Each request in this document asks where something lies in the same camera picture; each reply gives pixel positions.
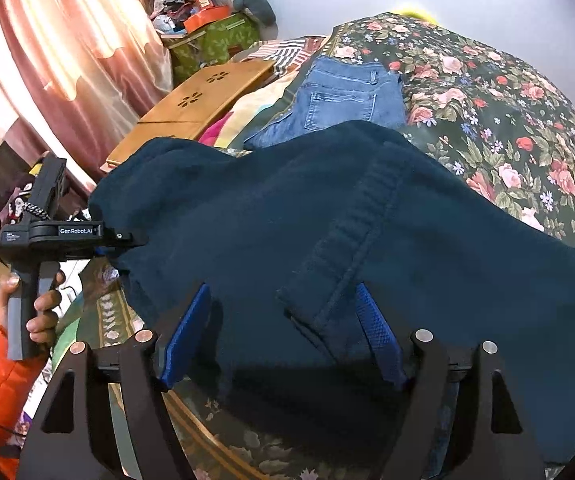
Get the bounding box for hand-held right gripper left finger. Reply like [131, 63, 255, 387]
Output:
[15, 282, 213, 480]

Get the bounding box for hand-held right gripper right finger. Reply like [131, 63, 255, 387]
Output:
[355, 282, 551, 480]

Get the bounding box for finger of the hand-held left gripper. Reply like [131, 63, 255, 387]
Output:
[95, 227, 147, 257]

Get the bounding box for dark navy pants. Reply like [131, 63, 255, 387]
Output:
[88, 120, 575, 466]

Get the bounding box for person's left hand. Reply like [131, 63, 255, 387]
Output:
[0, 270, 67, 348]

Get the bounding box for wooden lap desk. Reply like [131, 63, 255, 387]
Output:
[105, 60, 278, 171]

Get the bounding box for pink brown curtain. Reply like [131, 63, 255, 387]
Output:
[0, 0, 173, 196]

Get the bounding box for pink yellow bedsheet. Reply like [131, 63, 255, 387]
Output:
[198, 77, 301, 150]

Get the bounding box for green leaf-print storage bag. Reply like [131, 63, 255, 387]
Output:
[168, 12, 262, 87]

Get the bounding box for blue denim jeans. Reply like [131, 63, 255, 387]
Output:
[242, 55, 408, 151]

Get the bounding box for orange box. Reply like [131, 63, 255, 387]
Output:
[184, 6, 232, 32]

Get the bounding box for striped patchwork cloth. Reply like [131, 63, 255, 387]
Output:
[232, 35, 333, 82]

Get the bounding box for floral green blanket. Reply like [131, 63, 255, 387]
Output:
[52, 12, 575, 480]

